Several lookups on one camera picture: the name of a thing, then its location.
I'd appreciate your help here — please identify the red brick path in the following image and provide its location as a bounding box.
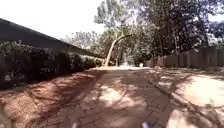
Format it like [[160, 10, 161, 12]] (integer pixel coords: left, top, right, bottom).
[[36, 66, 174, 128]]

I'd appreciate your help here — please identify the dark boundary wall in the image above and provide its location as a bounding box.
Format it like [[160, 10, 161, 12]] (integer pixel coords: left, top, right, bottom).
[[0, 17, 98, 56]]

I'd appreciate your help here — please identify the thin curved leaning tree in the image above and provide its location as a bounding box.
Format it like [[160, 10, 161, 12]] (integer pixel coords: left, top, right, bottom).
[[103, 33, 134, 67]]

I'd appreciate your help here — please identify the wooden fence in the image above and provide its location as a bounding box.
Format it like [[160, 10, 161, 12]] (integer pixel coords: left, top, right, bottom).
[[146, 45, 224, 70]]

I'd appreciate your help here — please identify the paved road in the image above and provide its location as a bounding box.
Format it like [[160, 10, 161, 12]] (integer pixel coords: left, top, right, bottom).
[[139, 66, 224, 128]]

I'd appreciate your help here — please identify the group of tall trees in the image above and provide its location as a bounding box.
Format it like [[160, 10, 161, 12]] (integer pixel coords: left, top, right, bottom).
[[63, 0, 224, 66]]

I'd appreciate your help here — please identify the dark green hedge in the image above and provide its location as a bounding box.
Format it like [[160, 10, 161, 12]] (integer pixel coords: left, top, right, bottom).
[[0, 40, 106, 90]]

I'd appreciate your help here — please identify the bare red dirt strip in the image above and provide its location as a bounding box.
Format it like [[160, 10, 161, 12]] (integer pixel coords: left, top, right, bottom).
[[0, 68, 108, 128]]

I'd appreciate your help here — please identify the stone kerb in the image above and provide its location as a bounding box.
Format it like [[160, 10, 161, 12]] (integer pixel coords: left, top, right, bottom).
[[133, 70, 224, 128]]

